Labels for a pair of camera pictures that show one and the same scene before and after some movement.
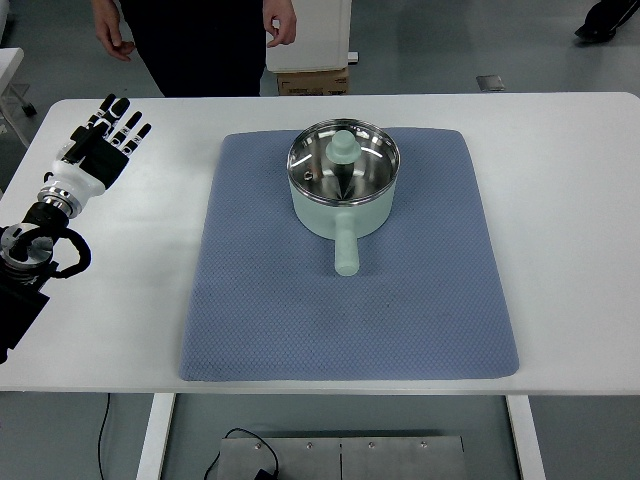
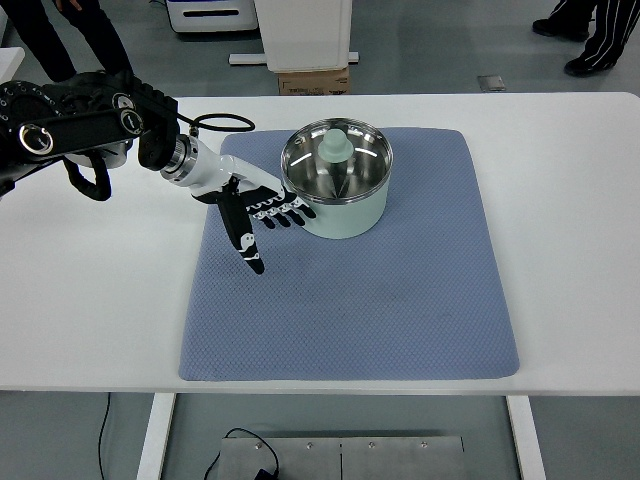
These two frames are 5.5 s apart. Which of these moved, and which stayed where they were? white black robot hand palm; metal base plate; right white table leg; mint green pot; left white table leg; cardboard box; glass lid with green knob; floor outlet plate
Moved: white black robot hand palm; mint green pot
Stayed: cardboard box; floor outlet plate; glass lid with green knob; right white table leg; left white table leg; metal base plate
